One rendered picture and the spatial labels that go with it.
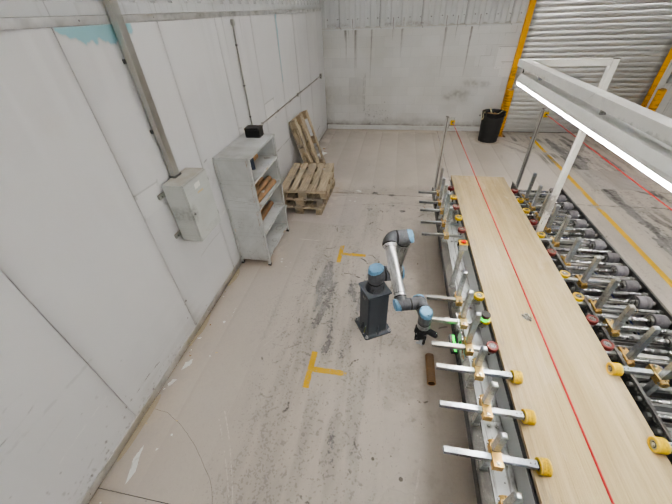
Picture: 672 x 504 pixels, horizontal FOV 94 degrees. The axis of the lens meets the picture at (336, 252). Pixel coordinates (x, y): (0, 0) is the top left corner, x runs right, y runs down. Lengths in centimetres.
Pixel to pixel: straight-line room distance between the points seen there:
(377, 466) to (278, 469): 78
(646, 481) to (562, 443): 36
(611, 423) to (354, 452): 173
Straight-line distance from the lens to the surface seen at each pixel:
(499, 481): 245
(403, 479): 297
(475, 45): 969
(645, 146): 171
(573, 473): 232
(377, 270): 297
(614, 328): 316
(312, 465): 298
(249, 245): 440
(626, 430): 260
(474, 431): 243
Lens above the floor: 283
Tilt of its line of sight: 38 degrees down
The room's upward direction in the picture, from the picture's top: 3 degrees counter-clockwise
